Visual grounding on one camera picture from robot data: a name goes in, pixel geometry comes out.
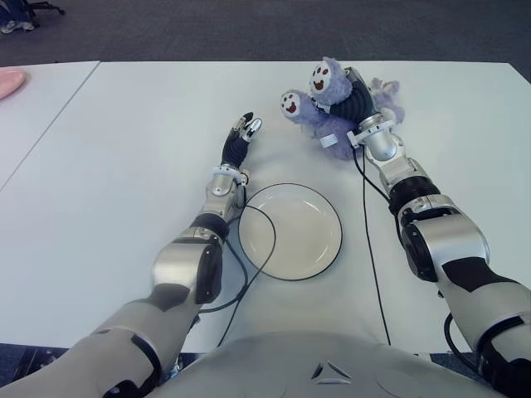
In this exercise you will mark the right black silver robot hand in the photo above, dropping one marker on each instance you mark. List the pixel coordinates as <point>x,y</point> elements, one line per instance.
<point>357,103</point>

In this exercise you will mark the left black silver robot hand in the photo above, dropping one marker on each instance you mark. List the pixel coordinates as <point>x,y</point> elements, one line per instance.
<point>234,147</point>

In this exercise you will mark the purple plush doll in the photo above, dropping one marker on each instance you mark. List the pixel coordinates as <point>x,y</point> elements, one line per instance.
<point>327,108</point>

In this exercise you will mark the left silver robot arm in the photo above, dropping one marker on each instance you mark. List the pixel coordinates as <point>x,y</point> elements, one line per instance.
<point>174,269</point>

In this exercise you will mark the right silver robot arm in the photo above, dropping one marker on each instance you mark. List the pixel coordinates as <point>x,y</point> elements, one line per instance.
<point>435,232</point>

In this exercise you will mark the white plate with black rim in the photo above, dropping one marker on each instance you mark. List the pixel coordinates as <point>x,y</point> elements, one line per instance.
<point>294,232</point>

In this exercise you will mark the pink plate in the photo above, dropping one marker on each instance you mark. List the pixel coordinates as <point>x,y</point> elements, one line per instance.
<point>9,81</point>

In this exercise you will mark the grey robot torso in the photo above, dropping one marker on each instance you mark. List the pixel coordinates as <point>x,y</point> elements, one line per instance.
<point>323,365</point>

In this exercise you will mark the black office chair base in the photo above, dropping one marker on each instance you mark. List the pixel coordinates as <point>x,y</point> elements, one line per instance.
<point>45,6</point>

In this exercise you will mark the white sneaker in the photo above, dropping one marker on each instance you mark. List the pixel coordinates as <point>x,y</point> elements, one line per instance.
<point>16,25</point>

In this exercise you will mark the person leg in jeans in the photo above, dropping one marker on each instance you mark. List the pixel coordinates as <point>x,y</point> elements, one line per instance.
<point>13,10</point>

